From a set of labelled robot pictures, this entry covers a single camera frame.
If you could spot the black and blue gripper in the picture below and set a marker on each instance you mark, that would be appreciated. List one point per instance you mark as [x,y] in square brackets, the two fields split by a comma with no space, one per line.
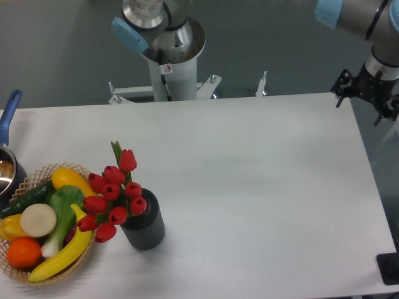
[375,89]

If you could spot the yellow squash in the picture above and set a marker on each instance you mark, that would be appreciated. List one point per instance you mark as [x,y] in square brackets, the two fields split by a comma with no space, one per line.
[68,177]

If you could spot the dark green cucumber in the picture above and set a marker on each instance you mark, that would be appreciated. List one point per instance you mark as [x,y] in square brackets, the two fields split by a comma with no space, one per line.
[36,195]

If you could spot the woven wicker basket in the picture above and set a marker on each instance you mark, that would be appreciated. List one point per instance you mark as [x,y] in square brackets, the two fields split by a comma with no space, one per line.
[33,180]

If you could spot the blue handled saucepan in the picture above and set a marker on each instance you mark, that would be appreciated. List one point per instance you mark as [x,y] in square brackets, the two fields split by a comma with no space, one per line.
[12,173]

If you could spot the yellow bell pepper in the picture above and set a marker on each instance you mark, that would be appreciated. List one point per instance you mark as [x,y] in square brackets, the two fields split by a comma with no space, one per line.
[11,228]

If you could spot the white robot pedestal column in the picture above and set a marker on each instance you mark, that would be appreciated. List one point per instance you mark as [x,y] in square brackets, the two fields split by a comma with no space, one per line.
[173,81]

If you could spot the beige round bun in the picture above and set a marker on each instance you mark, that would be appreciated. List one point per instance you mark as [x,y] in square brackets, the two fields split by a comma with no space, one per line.
[38,220]

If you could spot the white metal base frame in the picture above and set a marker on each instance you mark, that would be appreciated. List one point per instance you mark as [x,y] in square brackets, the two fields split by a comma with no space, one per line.
[205,90]

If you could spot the orange fruit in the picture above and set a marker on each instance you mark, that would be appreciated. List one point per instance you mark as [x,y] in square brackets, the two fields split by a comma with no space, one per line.
[23,253]

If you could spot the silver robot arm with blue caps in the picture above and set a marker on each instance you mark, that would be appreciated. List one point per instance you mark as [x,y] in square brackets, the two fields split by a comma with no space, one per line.
[376,22]

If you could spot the black device at table edge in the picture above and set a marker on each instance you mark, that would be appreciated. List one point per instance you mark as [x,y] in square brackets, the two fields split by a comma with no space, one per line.
[388,267]

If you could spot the silver robot base joint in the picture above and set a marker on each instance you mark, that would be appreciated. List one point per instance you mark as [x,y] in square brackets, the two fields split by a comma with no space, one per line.
[160,30]

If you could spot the yellow banana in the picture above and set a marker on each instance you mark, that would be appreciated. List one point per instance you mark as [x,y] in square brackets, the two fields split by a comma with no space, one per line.
[62,260]

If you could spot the dark grey ribbed vase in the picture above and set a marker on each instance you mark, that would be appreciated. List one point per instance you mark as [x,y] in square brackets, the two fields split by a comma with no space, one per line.
[145,231]

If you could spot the green bok choy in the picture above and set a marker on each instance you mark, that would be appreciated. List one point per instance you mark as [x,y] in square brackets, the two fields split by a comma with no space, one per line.
[60,201]

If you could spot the red tulip bouquet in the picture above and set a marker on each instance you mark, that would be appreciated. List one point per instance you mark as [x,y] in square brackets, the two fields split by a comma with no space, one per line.
[117,197]

